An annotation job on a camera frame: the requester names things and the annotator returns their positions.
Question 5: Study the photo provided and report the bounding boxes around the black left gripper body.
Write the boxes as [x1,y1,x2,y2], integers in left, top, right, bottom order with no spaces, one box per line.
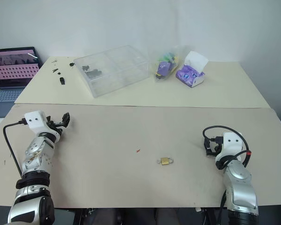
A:
[45,115,64,135]

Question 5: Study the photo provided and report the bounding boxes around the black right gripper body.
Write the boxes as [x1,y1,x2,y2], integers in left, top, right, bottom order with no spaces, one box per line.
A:
[209,135,224,157]

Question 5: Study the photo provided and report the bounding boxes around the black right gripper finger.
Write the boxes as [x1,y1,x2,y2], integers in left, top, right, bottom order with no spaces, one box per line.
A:
[205,147,217,158]
[203,136,213,149]

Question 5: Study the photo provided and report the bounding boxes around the brass padlock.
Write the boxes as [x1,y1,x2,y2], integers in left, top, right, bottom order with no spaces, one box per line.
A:
[160,157,175,166]

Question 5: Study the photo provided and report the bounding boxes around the black parts in clear box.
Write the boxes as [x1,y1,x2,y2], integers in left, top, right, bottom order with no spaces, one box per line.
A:
[82,65,103,79]

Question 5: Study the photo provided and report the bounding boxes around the cream board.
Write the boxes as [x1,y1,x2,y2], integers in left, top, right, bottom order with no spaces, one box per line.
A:
[14,55,271,109]

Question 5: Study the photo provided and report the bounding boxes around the clear plastic compartment box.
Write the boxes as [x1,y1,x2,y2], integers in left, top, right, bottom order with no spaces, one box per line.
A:
[74,45,149,98]

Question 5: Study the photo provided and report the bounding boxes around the blue-grey laptop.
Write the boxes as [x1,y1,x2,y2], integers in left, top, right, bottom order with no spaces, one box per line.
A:
[0,46,43,119]

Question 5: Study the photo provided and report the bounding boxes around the purple tissue pack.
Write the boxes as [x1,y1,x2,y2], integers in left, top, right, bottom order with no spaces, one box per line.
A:
[175,51,209,88]

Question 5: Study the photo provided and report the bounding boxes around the clear bag of colourful items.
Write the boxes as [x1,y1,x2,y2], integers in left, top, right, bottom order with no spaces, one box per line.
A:
[149,45,186,83]

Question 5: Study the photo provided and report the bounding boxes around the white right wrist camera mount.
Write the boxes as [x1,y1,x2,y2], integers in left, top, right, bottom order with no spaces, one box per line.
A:
[214,131,246,165]

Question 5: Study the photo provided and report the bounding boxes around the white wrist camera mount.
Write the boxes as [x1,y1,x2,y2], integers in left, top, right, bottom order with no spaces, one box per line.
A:
[23,110,62,143]
[214,131,246,165]

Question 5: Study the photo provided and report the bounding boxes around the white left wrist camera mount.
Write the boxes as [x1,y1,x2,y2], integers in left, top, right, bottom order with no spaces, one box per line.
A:
[23,110,62,143]

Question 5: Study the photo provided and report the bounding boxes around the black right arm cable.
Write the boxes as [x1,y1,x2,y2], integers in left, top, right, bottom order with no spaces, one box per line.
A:
[202,126,251,170]

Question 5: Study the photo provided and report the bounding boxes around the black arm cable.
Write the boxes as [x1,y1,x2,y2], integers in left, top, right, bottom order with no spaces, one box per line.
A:
[3,119,27,177]
[202,126,251,170]

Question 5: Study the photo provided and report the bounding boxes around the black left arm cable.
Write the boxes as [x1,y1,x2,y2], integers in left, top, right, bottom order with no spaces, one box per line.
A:
[3,119,27,177]

